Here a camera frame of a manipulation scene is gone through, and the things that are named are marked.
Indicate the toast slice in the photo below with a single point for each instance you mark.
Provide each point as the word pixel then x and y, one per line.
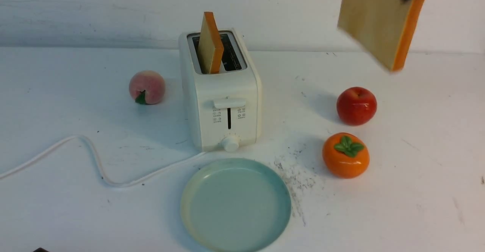
pixel 384 28
pixel 210 45

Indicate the light green plate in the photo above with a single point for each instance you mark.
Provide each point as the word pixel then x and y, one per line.
pixel 235 205

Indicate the white toaster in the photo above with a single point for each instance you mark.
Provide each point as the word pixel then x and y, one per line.
pixel 224 110

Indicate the red apple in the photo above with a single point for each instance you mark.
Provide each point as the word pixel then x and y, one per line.
pixel 356 106

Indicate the orange persimmon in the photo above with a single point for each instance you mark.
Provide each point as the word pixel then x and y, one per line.
pixel 345 155

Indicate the pink peach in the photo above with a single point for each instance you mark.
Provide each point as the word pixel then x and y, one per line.
pixel 147 87

